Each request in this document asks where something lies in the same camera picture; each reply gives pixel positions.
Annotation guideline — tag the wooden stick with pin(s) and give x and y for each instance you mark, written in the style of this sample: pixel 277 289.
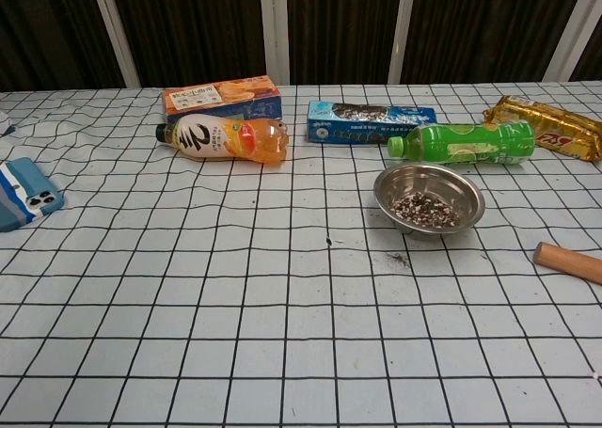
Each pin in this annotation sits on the wooden stick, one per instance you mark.
pixel 569 262

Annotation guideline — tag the brown grainy food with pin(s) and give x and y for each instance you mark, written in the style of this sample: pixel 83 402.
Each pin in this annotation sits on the brown grainy food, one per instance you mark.
pixel 425 209

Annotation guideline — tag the stainless steel bowl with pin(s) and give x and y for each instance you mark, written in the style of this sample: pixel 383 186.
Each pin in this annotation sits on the stainless steel bowl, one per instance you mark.
pixel 468 196

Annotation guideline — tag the orange juice bottle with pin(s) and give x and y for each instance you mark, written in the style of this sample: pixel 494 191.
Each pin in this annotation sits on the orange juice bottle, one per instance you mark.
pixel 226 138

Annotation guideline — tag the blue cookie box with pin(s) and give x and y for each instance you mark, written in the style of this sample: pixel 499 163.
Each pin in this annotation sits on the blue cookie box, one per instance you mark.
pixel 357 117

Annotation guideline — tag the white checked tablecloth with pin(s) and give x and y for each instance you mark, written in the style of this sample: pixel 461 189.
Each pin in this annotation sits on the white checked tablecloth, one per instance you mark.
pixel 282 329

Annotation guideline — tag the orange biscuit box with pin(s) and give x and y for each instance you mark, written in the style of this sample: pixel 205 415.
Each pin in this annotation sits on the orange biscuit box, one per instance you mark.
pixel 221 94

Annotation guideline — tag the green plastic drink bottle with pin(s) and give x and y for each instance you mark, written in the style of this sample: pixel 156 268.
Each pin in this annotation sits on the green plastic drink bottle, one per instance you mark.
pixel 470 143

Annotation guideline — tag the gold foil snack packet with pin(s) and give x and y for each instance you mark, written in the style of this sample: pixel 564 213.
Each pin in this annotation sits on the gold foil snack packet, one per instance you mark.
pixel 564 127

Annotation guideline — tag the blue striped phone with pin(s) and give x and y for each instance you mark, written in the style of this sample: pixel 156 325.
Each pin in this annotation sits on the blue striped phone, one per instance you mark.
pixel 23 193

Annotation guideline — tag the white frame post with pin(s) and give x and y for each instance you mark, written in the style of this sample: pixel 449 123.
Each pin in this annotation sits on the white frame post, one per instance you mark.
pixel 275 23
pixel 115 33
pixel 571 28
pixel 402 23

